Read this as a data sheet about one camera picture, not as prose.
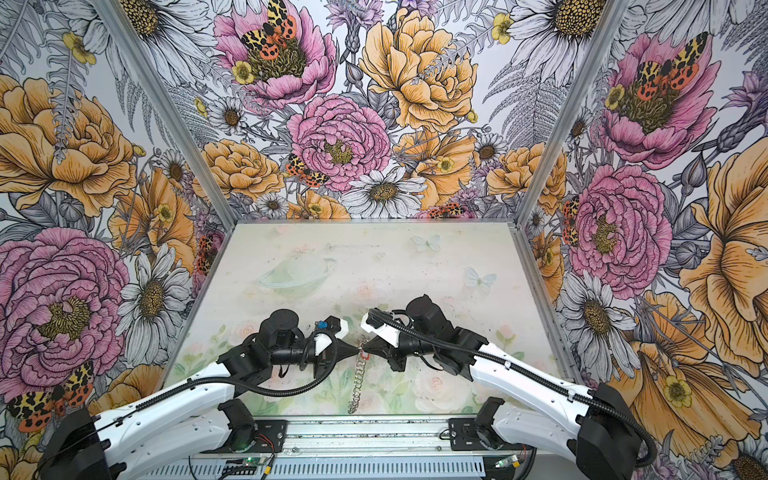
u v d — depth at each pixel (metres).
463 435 0.74
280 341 0.60
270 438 0.73
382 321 0.62
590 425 0.40
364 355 0.71
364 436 0.76
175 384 0.51
